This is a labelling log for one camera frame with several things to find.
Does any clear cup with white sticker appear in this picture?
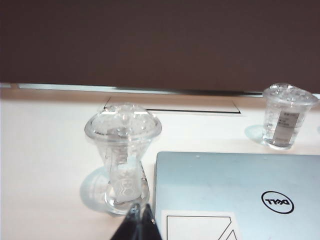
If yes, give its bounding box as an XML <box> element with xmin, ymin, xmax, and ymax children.
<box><xmin>84</xmin><ymin>102</ymin><xmax>163</xmax><ymax>216</ymax></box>

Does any white and red laptop sticker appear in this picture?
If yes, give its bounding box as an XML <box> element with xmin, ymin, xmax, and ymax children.
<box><xmin>161</xmin><ymin>210</ymin><xmax>245</xmax><ymax>240</ymax></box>

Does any silver Dell laptop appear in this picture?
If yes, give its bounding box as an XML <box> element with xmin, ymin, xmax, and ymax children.
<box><xmin>155</xmin><ymin>151</ymin><xmax>320</xmax><ymax>240</ymax></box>

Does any wide brown desk partition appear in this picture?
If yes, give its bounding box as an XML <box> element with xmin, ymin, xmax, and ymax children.
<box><xmin>0</xmin><ymin>0</ymin><xmax>320</xmax><ymax>95</ymax></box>

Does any aluminium partition rail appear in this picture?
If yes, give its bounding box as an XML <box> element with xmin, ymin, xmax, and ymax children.
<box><xmin>17</xmin><ymin>83</ymin><xmax>266</xmax><ymax>97</ymax></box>

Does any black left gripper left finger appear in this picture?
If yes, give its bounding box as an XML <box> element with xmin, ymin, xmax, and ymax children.
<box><xmin>109</xmin><ymin>202</ymin><xmax>142</xmax><ymax>240</ymax></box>

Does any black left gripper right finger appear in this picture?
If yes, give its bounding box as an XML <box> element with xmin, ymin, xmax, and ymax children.
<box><xmin>137</xmin><ymin>203</ymin><xmax>163</xmax><ymax>240</ymax></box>

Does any small clear cup with label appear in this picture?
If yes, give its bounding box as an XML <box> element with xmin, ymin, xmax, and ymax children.
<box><xmin>262</xmin><ymin>82</ymin><xmax>319</xmax><ymax>151</ymax></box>

